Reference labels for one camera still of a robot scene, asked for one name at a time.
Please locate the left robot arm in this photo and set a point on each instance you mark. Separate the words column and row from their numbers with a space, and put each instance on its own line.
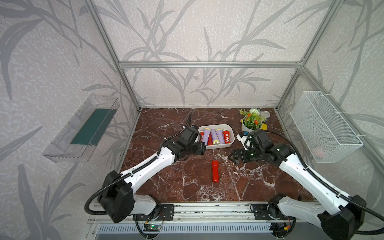
column 118, row 196

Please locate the white potted flower plant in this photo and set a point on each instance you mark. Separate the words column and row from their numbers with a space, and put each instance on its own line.
column 252, row 119

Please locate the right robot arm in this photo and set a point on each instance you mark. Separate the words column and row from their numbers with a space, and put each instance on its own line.
column 338, row 214

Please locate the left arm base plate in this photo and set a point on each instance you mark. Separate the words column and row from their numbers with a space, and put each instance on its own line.
column 161, row 212

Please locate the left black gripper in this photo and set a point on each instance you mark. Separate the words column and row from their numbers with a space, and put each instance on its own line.
column 201, row 149

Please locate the yellow small object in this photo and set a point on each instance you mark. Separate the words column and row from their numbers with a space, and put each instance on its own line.
column 264, row 127

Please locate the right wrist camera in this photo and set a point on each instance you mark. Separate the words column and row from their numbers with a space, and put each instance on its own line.
column 244, row 138

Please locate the metal tin can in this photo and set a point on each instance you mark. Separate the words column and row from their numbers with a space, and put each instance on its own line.
column 265, row 116

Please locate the aluminium frame rail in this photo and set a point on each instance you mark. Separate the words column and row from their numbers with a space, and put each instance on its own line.
column 173, row 65

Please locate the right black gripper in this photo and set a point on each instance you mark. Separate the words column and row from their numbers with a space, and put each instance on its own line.
column 241, row 152

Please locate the purple flashlight yellow head down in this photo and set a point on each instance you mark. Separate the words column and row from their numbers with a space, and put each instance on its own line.
column 214, row 137

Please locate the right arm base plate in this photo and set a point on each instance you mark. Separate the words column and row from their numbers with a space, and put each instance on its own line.
column 262, row 212

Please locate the white plastic storage box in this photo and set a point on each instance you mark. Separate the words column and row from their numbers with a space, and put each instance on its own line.
column 219, row 129

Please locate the all-red flashlight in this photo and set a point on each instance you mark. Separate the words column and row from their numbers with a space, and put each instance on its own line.
column 215, row 169
column 210, row 141

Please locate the clear plastic wall shelf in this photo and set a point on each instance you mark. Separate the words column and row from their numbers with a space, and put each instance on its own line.
column 79, row 138

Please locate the green circuit board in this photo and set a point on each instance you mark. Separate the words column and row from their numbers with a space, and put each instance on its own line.
column 148, row 227

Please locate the white wire mesh basket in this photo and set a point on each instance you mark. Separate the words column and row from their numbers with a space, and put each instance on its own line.
column 325, row 131

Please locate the red flashlight white cap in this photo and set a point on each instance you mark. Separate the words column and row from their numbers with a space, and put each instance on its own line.
column 226, row 134

